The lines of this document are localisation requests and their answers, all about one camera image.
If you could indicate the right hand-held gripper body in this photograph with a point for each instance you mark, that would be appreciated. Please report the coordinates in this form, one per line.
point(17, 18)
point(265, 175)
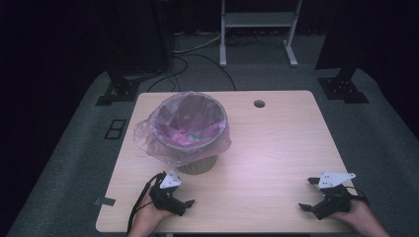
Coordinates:
point(334, 204)

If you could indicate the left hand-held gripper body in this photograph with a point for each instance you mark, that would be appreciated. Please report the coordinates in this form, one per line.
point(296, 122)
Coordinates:
point(166, 200)

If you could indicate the green ribbed trash bin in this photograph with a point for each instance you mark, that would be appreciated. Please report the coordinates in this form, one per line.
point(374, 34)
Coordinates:
point(197, 166)

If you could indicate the pink translucent plastic bag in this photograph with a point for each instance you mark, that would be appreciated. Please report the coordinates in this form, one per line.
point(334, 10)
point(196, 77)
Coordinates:
point(154, 144)

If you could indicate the person's left hand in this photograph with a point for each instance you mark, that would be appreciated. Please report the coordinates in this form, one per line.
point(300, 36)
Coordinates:
point(148, 214)

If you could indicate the person's right hand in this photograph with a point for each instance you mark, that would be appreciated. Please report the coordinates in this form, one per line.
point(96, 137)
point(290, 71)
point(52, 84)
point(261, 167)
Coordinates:
point(360, 214)

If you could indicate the grey tape strip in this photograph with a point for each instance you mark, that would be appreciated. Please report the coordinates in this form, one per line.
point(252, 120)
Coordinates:
point(105, 201)

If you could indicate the black floor socket plate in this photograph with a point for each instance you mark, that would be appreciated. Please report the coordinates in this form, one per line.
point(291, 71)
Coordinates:
point(115, 129)

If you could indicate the black stand base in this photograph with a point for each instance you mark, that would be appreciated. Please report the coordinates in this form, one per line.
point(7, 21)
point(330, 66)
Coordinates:
point(344, 89)
point(118, 92)

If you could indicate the white metal stand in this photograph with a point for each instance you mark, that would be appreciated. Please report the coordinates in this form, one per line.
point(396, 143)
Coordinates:
point(260, 19)

